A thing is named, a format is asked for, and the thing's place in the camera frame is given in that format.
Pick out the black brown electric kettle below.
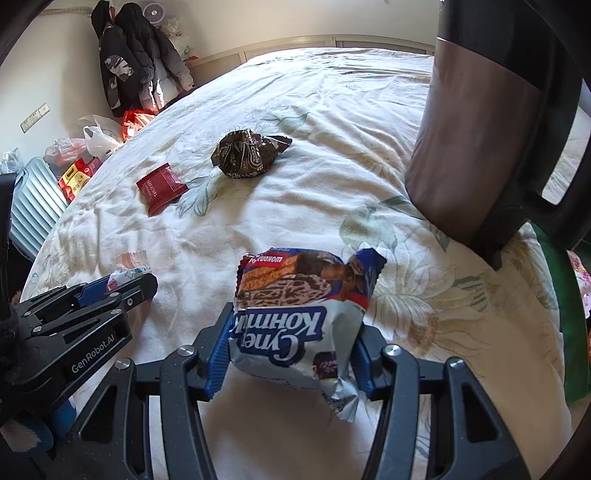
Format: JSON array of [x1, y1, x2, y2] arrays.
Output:
[[405, 0, 591, 271]]

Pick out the black camouflage jacket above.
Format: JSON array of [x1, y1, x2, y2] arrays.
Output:
[[91, 2, 153, 118]]

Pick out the green plastic tray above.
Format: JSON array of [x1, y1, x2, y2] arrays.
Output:
[[526, 222, 591, 407]]

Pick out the crumpled brown snack wrapper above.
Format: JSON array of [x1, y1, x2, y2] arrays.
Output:
[[211, 129, 294, 180]]

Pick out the beige wooden bed board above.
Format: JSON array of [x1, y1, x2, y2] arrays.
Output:
[[187, 34, 437, 77]]

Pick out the pink plastic bag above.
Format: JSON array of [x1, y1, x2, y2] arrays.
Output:
[[44, 137, 88, 167]]

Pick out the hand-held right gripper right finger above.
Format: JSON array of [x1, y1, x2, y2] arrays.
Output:
[[351, 323, 532, 480]]

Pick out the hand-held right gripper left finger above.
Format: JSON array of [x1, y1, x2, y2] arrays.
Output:
[[46, 302, 236, 480]]

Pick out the pink cartoon snack packet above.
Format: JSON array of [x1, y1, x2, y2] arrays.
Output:
[[568, 251, 591, 321]]

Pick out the bed with floral sheet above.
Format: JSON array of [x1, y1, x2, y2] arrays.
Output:
[[21, 46, 591, 480]]

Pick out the dark red snack packet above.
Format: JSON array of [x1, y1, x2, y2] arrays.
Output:
[[136, 164, 189, 217]]

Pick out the light blue ribbed suitcase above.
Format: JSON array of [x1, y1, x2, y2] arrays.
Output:
[[9, 156, 70, 264]]

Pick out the white hanging plastic bag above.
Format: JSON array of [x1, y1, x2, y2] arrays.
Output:
[[159, 16, 192, 61]]

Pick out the small green white snack packet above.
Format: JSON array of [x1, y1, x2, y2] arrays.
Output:
[[107, 250, 152, 291]]

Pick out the white blue wafer packet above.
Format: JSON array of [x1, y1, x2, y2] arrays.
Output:
[[233, 247, 387, 423]]

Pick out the red yellow snack bag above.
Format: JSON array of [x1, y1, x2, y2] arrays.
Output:
[[58, 158, 100, 204]]

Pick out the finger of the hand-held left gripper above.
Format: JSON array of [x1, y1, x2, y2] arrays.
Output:
[[34, 287, 158, 345], [17, 271, 158, 325]]

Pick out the red plastic bag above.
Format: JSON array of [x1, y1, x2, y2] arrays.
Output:
[[121, 110, 160, 141]]

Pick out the white wall socket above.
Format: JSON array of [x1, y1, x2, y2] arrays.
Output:
[[19, 102, 51, 134]]

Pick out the black grey padded jacket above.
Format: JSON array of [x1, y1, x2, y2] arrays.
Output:
[[115, 2, 197, 114]]

